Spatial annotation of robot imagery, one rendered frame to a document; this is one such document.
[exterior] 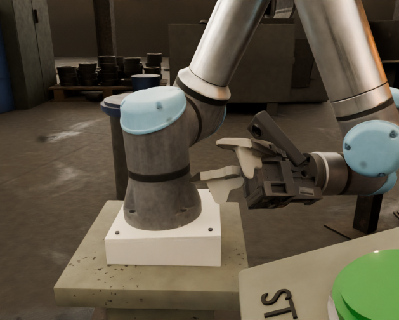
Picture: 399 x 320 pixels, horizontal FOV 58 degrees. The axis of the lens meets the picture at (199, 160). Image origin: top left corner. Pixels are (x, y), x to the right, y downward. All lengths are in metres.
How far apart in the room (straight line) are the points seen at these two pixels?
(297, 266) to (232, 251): 0.53
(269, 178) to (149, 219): 0.22
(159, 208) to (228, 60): 0.30
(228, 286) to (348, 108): 0.33
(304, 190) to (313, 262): 0.44
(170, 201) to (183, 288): 0.15
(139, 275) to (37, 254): 0.72
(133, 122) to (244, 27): 0.26
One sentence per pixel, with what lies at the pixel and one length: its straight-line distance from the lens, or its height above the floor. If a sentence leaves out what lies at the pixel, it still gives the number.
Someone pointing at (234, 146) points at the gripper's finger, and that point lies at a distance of 0.51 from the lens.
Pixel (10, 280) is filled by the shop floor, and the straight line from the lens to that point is 1.24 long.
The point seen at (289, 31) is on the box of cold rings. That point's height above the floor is 0.69.
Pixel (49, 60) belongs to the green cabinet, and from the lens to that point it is 4.21.
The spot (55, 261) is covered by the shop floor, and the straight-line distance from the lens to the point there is 1.27.
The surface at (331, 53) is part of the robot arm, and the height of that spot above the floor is 0.66.
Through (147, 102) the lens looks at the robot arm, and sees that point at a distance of 0.60.
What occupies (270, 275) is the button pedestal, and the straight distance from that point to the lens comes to 0.17.
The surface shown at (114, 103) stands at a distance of 1.40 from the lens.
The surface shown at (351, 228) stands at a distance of 1.45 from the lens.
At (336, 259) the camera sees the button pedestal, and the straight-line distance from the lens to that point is 0.17.
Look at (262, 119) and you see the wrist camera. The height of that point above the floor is 0.54.
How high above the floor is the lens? 0.69
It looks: 20 degrees down
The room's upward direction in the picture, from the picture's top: straight up
